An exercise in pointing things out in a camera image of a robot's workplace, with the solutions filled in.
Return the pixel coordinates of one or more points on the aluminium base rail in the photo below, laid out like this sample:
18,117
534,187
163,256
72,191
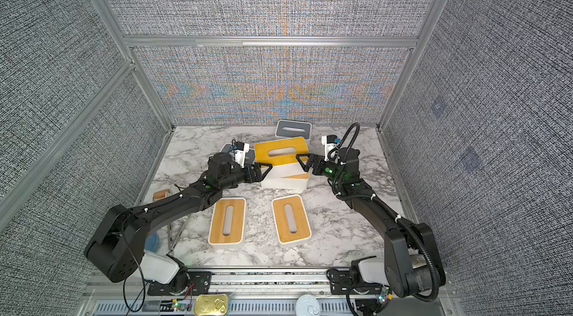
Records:
251,291

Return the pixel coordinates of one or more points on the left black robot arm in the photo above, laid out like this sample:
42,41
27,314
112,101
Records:
117,247

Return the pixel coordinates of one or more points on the gold sardine tin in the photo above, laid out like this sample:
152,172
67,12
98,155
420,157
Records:
211,305

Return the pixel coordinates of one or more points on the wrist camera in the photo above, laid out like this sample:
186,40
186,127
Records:
239,150
330,144

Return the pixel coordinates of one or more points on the wooden block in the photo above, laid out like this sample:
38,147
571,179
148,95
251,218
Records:
161,195

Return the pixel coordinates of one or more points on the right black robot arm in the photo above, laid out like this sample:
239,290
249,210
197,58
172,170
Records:
411,259

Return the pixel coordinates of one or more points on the grey lid tissue box centre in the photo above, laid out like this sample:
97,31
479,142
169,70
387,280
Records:
250,157

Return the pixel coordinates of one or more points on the white round lid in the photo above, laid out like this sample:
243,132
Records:
307,305

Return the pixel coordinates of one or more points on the yellow lid tissue box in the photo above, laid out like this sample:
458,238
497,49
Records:
281,154

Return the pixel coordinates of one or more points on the white slotted spatula tongs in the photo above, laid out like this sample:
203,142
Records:
174,232

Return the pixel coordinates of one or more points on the grey lid tissue box back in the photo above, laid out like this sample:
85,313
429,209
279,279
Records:
293,129

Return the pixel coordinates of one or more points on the large bamboo lid tissue box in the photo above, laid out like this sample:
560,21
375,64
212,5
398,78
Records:
295,182

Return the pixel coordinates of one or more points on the grey lid tissue box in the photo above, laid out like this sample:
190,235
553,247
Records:
293,129
250,157

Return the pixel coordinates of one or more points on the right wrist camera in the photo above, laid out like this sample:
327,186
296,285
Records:
330,144

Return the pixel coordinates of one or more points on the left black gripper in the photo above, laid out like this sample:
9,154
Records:
258,176

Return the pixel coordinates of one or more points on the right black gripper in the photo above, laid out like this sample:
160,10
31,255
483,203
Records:
314,160

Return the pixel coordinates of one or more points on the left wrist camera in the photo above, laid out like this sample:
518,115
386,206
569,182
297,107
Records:
239,150

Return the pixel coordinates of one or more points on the blue ceramic bowl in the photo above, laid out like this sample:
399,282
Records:
153,242

